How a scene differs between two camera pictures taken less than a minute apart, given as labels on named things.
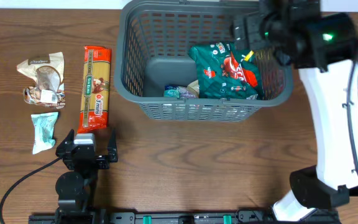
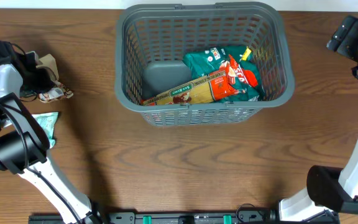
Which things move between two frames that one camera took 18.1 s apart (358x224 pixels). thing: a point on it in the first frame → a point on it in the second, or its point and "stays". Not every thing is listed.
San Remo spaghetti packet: x=97 y=61 → x=219 y=86
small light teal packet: x=44 y=126 stays
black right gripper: x=251 y=25 → x=350 y=32
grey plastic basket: x=152 y=41 stays
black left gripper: x=103 y=161 → x=38 y=81
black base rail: x=179 y=217 stays
